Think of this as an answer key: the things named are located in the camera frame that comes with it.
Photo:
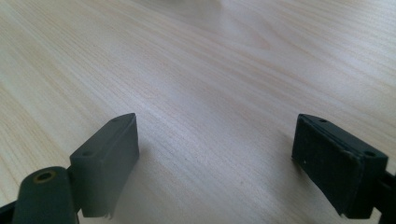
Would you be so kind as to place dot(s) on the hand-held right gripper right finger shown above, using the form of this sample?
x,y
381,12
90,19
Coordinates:
x,y
337,169

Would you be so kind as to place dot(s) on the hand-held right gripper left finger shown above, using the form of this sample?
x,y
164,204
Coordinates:
x,y
104,169

